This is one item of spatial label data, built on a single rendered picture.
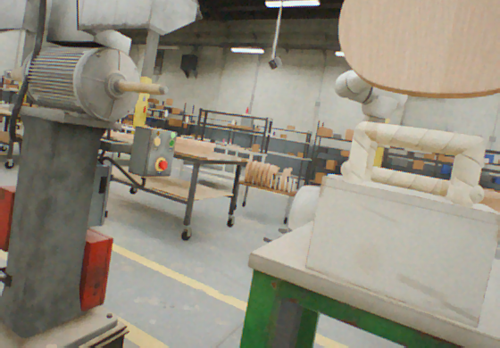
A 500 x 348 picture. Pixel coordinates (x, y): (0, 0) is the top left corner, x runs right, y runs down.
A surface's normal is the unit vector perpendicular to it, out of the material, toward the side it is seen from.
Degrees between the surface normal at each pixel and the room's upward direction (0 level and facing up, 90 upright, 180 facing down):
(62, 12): 90
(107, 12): 90
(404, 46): 92
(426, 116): 90
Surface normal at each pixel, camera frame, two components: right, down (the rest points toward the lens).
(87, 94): 0.55, 0.39
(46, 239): 0.87, 0.18
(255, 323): -0.45, -0.04
